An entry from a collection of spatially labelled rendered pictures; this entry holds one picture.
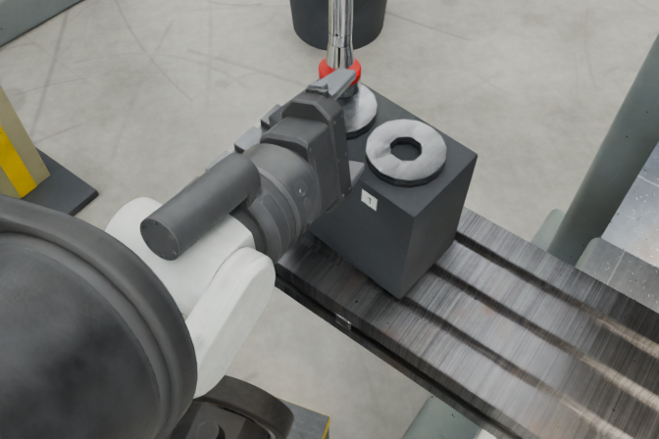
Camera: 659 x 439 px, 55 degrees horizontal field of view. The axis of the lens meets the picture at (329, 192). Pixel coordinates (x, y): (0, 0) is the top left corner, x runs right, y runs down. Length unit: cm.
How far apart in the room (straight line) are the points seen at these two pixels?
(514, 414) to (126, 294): 64
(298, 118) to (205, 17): 227
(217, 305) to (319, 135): 19
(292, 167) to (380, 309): 34
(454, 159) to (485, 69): 190
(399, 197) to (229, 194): 27
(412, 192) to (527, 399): 28
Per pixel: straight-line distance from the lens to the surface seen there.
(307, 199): 52
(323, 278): 84
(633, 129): 106
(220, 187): 46
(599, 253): 100
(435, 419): 159
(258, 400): 118
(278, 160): 53
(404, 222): 69
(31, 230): 22
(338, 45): 68
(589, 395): 83
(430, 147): 72
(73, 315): 20
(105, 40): 282
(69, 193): 226
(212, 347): 44
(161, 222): 43
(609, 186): 115
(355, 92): 72
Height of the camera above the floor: 170
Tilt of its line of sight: 53 degrees down
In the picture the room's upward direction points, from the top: straight up
